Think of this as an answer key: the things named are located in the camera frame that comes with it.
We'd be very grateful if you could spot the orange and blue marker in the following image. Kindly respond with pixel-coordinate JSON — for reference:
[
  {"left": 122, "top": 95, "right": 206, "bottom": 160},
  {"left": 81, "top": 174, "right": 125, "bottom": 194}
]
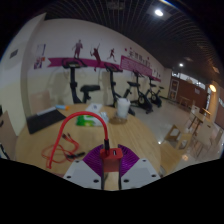
[{"left": 54, "top": 104, "right": 71, "bottom": 111}]

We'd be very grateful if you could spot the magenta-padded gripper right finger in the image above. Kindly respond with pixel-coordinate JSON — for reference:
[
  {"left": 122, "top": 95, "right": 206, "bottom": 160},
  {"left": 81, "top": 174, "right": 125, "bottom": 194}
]
[{"left": 116, "top": 143, "right": 162, "bottom": 191}]

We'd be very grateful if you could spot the white plastic cup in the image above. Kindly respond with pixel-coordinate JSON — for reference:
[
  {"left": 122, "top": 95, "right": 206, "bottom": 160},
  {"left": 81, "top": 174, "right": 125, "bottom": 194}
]
[{"left": 115, "top": 97, "right": 132, "bottom": 119}]

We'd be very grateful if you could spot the wall poster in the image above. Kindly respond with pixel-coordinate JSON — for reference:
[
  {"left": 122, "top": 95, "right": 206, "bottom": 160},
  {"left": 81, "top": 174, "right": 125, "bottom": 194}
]
[{"left": 33, "top": 43, "right": 48, "bottom": 70}]

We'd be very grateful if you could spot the group of black exercise bikes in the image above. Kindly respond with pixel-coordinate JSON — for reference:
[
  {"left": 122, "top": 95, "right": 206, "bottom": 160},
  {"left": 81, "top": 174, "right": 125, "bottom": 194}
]
[{"left": 61, "top": 57, "right": 165, "bottom": 116}]

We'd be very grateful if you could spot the red charger block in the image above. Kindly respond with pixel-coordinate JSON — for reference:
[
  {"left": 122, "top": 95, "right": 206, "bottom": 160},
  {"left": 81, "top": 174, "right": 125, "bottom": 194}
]
[{"left": 99, "top": 147, "right": 123, "bottom": 173}]

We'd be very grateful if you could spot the red charging cable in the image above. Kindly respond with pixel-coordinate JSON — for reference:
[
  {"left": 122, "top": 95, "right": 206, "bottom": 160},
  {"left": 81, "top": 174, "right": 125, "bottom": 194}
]
[{"left": 41, "top": 111, "right": 111, "bottom": 170}]

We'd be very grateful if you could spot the group of ceiling lights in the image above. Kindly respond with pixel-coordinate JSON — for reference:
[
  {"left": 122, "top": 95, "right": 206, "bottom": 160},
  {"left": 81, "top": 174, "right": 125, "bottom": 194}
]
[{"left": 153, "top": 8, "right": 218, "bottom": 94}]

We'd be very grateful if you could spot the white tissue pack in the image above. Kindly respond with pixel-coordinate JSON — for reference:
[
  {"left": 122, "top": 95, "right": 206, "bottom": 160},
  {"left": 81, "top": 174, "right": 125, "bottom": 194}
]
[{"left": 84, "top": 102, "right": 104, "bottom": 114}]

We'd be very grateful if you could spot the round clear glass dish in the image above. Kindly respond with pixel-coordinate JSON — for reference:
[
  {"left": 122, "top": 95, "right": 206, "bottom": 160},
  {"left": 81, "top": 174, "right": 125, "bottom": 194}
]
[{"left": 109, "top": 114, "right": 129, "bottom": 125}]

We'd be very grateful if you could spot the flat black tablet case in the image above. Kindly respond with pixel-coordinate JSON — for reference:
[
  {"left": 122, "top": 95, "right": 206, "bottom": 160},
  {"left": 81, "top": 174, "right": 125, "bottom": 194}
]
[{"left": 25, "top": 107, "right": 67, "bottom": 135}]

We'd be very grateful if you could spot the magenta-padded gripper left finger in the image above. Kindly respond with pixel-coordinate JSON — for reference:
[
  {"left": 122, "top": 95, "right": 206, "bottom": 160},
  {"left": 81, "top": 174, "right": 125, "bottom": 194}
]
[{"left": 63, "top": 143, "right": 108, "bottom": 190}]

